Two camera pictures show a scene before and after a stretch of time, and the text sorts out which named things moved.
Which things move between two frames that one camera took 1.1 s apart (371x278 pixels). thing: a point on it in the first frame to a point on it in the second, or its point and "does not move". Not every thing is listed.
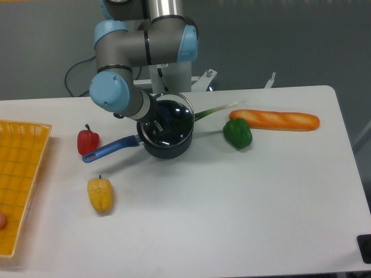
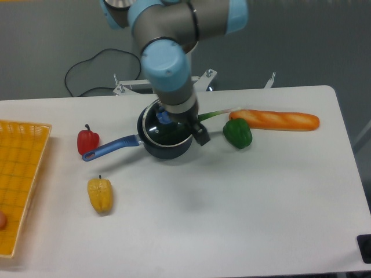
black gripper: [154, 114] to [190, 121]
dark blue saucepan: [170, 135] does not move
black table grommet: [364, 242] does not move
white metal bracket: [269, 83] does not move
